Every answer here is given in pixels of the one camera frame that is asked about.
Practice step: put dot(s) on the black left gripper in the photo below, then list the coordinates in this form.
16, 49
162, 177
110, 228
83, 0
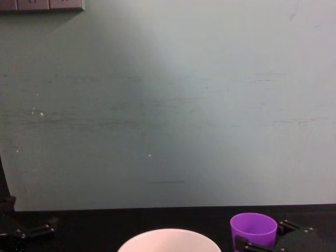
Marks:
11, 242

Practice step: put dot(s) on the purple plastic cup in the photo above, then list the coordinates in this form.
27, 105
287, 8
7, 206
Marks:
260, 235

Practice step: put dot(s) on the black stand post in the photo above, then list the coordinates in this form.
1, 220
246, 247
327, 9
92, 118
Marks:
5, 204

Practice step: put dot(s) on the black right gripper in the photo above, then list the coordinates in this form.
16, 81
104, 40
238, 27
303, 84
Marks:
307, 242

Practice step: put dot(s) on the white bowl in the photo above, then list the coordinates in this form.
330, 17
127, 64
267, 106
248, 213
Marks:
168, 241

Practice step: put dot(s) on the grey wall socket plate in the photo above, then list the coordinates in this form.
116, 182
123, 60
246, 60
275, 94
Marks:
32, 4
67, 3

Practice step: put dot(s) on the black table cloth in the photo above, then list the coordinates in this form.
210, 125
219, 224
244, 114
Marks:
131, 220

